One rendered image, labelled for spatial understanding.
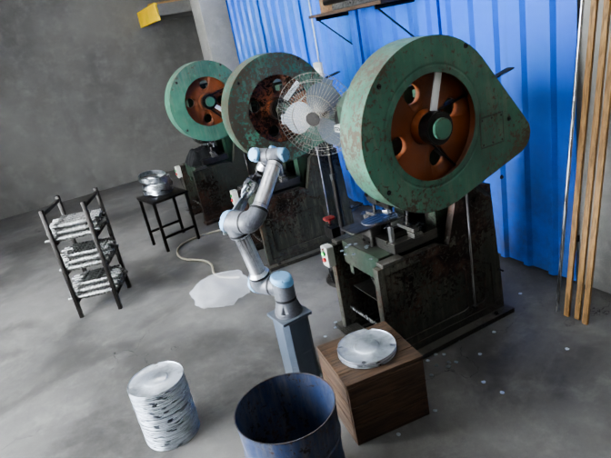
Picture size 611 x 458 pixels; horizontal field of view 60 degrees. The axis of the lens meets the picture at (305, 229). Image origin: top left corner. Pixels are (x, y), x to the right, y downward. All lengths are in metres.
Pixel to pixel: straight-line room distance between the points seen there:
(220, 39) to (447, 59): 5.49
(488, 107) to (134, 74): 7.09
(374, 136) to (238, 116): 1.79
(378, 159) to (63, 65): 7.14
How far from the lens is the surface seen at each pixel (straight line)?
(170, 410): 2.87
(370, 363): 2.54
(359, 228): 2.95
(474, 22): 3.91
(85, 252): 4.59
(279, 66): 4.08
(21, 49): 9.02
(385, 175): 2.43
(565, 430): 2.78
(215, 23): 7.77
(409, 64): 2.45
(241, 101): 3.98
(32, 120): 9.03
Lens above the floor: 1.88
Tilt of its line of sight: 21 degrees down
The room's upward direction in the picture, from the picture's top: 11 degrees counter-clockwise
